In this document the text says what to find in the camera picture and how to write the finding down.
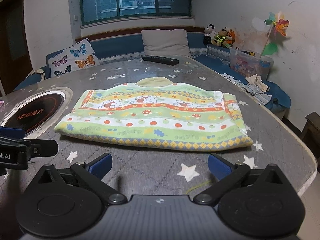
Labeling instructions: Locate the round induction cooktop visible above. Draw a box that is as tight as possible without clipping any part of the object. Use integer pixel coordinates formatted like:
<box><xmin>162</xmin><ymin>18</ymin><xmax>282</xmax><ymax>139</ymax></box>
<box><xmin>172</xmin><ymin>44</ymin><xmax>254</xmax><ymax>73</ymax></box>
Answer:
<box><xmin>1</xmin><ymin>87</ymin><xmax>73</xmax><ymax>139</ymax></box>

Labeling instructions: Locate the pile of clothes on sofa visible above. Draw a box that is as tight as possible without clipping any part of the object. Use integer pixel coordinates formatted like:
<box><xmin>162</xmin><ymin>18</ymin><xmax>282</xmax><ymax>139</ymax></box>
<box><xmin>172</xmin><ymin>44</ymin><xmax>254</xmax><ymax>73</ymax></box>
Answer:
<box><xmin>223</xmin><ymin>73</ymin><xmax>272</xmax><ymax>105</ymax></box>

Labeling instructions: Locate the black remote control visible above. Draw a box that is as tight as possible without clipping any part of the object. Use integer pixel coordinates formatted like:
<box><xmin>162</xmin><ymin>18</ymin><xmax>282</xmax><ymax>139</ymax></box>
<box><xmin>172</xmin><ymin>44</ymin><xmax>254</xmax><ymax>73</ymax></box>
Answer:
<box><xmin>142</xmin><ymin>56</ymin><xmax>179</xmax><ymax>66</ymax></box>

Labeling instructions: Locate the panda plush toy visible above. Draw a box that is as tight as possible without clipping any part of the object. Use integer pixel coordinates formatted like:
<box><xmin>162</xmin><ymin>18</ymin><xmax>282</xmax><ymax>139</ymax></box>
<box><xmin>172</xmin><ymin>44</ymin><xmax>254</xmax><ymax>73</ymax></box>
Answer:
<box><xmin>203</xmin><ymin>24</ymin><xmax>216</xmax><ymax>46</ymax></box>

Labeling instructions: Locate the dark wooden door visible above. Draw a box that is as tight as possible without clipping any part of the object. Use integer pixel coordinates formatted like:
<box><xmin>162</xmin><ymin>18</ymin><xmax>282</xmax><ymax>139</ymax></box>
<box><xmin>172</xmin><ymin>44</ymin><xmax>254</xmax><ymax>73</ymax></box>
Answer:
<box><xmin>0</xmin><ymin>0</ymin><xmax>33</xmax><ymax>96</ymax></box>

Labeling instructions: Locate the dark wooden chair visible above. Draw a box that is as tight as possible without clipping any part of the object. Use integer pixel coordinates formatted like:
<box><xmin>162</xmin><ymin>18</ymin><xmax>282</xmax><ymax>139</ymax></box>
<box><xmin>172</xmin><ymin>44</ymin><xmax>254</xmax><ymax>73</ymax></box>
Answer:
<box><xmin>300</xmin><ymin>112</ymin><xmax>320</xmax><ymax>171</ymax></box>

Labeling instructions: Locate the brown bear plush toy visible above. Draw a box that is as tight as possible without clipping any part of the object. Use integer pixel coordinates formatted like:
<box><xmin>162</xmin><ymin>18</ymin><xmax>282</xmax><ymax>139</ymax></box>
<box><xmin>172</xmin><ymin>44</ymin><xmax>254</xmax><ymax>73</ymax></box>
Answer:
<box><xmin>212</xmin><ymin>28</ymin><xmax>230</xmax><ymax>48</ymax></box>

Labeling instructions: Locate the grey star-pattern tablecloth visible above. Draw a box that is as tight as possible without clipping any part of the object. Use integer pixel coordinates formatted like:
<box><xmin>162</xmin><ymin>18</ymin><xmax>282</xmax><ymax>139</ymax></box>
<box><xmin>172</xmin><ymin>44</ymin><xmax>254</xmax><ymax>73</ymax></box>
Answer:
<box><xmin>1</xmin><ymin>57</ymin><xmax>317</xmax><ymax>239</ymax></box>

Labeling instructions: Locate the patterned green children's cardigan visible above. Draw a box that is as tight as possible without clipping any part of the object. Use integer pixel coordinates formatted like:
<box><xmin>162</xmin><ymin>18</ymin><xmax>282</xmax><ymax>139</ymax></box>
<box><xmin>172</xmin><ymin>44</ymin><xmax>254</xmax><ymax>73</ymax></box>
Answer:
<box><xmin>54</xmin><ymin>82</ymin><xmax>253</xmax><ymax>152</ymax></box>

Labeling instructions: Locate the orange fox plush toy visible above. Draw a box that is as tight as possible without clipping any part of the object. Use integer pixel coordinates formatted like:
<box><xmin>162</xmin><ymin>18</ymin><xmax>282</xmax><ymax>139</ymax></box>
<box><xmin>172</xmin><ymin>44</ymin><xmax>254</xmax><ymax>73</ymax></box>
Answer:
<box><xmin>226</xmin><ymin>29</ymin><xmax>235</xmax><ymax>47</ymax></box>

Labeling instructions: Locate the beige sofa pillow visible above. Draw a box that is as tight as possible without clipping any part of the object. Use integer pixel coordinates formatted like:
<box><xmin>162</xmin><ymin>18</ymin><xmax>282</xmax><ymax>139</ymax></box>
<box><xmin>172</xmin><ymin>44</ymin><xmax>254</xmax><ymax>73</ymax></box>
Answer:
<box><xmin>141</xmin><ymin>29</ymin><xmax>191</xmax><ymax>57</ymax></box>

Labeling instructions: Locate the clear plastic storage box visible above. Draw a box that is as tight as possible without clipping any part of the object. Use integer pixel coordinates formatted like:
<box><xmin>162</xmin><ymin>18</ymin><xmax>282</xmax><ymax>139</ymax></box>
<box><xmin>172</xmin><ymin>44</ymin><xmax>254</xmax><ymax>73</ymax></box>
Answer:
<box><xmin>230</xmin><ymin>48</ymin><xmax>274</xmax><ymax>81</ymax></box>

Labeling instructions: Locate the blue sofa bench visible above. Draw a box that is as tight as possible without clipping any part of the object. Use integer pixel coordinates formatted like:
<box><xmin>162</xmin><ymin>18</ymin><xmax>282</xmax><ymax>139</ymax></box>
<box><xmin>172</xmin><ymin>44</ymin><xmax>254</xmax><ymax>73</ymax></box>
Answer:
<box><xmin>13</xmin><ymin>31</ymin><xmax>292</xmax><ymax>113</ymax></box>

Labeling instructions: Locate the colourful paper pinwheel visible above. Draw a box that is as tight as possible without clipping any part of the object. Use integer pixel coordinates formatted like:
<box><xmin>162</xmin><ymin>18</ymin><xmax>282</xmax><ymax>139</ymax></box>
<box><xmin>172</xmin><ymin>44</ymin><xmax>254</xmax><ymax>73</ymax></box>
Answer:
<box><xmin>260</xmin><ymin>11</ymin><xmax>290</xmax><ymax>57</ymax></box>

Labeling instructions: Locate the butterfly print pillow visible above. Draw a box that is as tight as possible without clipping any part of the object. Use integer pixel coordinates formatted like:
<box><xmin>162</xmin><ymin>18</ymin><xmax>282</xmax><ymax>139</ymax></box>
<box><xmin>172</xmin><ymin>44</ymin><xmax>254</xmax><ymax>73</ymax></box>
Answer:
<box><xmin>48</xmin><ymin>38</ymin><xmax>100</xmax><ymax>77</ymax></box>

